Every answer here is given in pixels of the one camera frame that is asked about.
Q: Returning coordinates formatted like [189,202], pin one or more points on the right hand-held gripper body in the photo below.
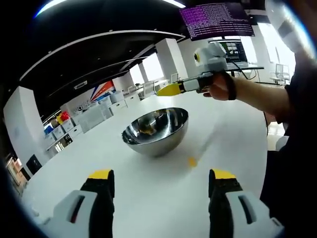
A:
[213,58]

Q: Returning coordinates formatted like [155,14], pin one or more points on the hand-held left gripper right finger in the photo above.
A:
[235,210]

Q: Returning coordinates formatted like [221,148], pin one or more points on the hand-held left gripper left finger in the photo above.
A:
[84,210]

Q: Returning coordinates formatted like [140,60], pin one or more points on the stainless steel bowl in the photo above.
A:
[158,143]

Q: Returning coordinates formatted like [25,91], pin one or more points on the group of yellow QQ candies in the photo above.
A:
[192,161]

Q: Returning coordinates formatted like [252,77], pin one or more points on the person's right hand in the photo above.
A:
[219,89]

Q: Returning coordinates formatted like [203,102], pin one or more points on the dark desktop monitor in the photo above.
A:
[235,52]

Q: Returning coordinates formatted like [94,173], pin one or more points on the large screen with purple text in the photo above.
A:
[213,21]

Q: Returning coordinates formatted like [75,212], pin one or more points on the white standing desk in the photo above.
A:
[250,66]

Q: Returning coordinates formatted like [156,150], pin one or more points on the person's dark clothed torso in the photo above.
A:
[292,178]

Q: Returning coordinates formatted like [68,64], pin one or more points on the black floor box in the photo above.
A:
[33,164]

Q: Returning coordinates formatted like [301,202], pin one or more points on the white mesh office chair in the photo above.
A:
[281,72]

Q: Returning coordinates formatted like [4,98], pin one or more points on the white table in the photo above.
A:
[161,203]

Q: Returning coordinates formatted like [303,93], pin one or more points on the white grey worn device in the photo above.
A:
[280,17]

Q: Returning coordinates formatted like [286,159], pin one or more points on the white rounded object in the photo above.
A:
[282,143]

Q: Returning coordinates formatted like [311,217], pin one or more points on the row of white storage cabinets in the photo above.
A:
[89,117]

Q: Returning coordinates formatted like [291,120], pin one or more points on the blue storage bin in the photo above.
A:
[48,130]

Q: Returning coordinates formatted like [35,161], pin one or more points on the white hanging ceiling sign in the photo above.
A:
[81,84]

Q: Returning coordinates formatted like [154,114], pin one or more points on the yellow storage bin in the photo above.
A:
[59,119]

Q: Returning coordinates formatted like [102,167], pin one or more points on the red storage bin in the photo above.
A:
[65,116]

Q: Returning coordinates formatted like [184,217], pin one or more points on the red blue striped wall poster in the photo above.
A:
[103,90]

